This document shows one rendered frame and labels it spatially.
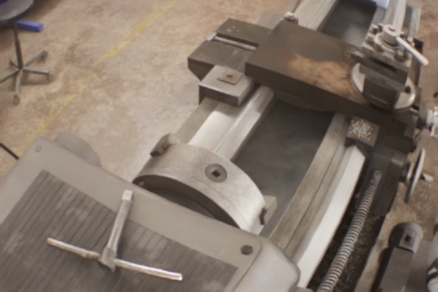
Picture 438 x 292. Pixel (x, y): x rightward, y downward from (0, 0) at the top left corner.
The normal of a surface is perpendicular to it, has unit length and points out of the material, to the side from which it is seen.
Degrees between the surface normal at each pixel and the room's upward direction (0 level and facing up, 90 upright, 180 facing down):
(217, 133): 0
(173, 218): 0
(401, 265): 0
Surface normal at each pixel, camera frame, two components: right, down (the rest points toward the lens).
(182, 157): -0.15, -0.77
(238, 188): 0.58, -0.35
